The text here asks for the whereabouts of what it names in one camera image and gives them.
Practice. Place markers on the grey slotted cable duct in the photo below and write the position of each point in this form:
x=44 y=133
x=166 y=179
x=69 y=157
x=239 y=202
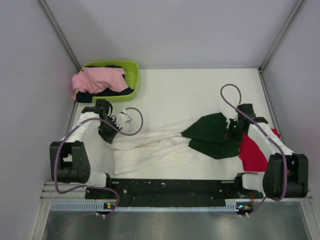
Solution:
x=108 y=207

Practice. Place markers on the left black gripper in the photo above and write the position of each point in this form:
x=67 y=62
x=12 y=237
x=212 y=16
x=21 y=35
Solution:
x=108 y=138

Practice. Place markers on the navy blue t-shirt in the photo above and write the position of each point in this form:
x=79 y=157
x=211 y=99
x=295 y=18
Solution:
x=85 y=97

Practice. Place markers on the pink t-shirt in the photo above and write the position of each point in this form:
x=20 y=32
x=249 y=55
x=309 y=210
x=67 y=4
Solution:
x=95 y=80

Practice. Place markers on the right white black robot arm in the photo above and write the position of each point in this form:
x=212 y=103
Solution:
x=286 y=174

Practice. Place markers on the folded red t-shirt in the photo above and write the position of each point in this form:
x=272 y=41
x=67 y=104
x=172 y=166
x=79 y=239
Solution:
x=255 y=151

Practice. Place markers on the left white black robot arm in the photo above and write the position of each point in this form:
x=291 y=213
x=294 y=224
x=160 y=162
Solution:
x=69 y=160

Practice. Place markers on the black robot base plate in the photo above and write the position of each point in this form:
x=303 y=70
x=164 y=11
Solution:
x=178 y=192

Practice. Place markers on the white and green t-shirt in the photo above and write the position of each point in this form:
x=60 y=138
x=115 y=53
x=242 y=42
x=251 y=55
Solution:
x=195 y=141

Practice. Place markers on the lime green plastic basin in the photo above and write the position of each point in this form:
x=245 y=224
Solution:
x=132 y=77

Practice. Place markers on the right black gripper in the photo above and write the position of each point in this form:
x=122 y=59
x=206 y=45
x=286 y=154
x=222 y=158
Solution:
x=230 y=136

